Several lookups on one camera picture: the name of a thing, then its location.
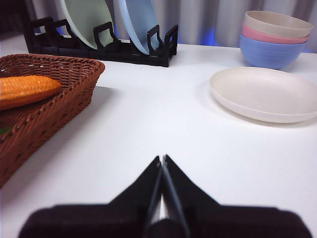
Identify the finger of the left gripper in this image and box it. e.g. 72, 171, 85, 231
162, 154, 313, 238
18, 155, 163, 238

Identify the brown wicker basket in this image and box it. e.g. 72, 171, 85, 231
0, 54, 106, 188

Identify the orange corn cob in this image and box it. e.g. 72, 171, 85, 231
0, 75, 62, 111

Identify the cream white plate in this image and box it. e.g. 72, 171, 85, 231
210, 66, 317, 124

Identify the black dish rack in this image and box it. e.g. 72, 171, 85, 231
24, 16, 179, 68

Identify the blue bowl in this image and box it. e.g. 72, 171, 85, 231
239, 33, 308, 70

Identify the pink bowl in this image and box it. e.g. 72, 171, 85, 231
241, 23, 310, 46

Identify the pale green plate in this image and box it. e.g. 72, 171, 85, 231
60, 0, 119, 50

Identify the pale blue plate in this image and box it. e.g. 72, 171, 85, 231
118, 0, 159, 55

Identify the beige bowl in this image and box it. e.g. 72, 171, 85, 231
244, 10, 313, 39

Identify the black metal shelf frame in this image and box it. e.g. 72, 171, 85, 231
0, 0, 34, 40

